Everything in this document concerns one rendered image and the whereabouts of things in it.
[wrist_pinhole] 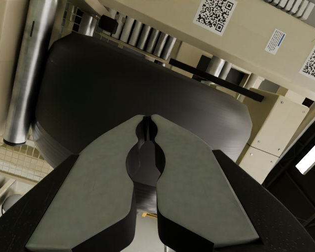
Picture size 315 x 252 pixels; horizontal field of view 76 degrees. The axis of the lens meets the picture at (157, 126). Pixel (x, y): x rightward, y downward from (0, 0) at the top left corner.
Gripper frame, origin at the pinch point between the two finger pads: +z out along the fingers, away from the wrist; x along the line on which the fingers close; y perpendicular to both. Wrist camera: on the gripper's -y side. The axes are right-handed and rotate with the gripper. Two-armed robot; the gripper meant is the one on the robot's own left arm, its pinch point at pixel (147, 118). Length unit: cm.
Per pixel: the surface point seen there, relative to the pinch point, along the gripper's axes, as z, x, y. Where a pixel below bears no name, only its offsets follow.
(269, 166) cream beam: 53, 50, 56
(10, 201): 144, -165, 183
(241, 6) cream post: 40.9, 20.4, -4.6
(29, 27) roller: 31.8, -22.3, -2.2
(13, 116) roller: 27.7, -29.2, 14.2
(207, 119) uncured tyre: 18.7, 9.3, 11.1
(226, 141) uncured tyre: 19.5, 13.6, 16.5
